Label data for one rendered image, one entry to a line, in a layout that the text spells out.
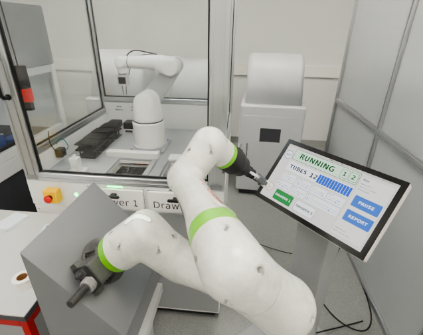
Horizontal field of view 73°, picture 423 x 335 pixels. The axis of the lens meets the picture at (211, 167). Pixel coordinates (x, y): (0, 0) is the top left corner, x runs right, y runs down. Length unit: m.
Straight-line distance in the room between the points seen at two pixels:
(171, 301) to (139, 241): 1.19
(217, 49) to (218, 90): 0.16
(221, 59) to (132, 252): 0.78
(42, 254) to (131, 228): 0.25
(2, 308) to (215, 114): 1.07
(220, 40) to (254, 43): 3.16
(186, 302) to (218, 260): 1.48
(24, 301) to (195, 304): 0.99
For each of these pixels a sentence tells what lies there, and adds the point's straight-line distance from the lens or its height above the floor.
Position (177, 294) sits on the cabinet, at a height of 0.21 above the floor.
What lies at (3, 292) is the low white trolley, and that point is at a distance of 1.40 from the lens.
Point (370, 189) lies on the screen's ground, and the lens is 1.18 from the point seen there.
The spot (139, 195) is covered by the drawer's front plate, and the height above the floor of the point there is 0.90.
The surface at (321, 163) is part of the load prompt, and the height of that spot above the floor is 1.16.
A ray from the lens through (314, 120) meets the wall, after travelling 4.65.
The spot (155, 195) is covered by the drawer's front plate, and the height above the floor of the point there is 0.91.
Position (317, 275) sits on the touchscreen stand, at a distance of 1.46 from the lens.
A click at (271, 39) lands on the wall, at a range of 4.36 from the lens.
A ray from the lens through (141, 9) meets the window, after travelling 1.27.
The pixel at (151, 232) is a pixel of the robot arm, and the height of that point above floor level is 1.16.
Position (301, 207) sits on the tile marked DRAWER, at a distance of 1.23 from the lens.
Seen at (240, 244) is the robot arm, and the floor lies 1.34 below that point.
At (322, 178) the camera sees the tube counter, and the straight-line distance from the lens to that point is 1.24.
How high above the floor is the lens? 1.66
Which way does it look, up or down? 26 degrees down
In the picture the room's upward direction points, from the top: 1 degrees clockwise
